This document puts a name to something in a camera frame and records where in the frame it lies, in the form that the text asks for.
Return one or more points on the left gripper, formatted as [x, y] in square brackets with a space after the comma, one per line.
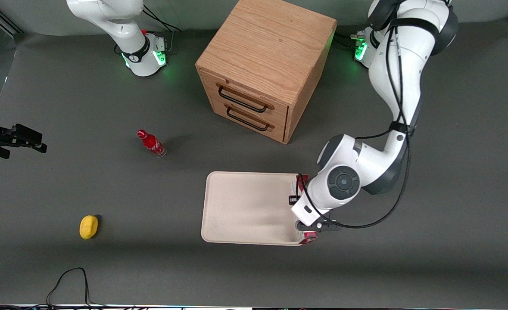
[291, 199]

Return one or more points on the red cookie box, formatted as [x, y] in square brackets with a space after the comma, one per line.
[302, 183]

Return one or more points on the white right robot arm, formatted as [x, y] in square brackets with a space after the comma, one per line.
[107, 17]

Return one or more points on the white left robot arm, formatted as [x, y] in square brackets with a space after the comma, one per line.
[402, 64]

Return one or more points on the beige rectangular tray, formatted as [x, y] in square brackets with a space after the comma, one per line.
[245, 209]

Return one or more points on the wooden drawer front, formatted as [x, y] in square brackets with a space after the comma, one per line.
[254, 122]
[254, 98]

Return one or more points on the yellow lemon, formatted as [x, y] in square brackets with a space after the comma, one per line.
[88, 227]

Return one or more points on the red cola bottle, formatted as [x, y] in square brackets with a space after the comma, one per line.
[152, 143]

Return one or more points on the wooden drawer cabinet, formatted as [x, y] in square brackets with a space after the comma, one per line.
[271, 47]

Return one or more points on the aluminium frame rail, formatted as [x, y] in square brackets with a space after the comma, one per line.
[6, 21]

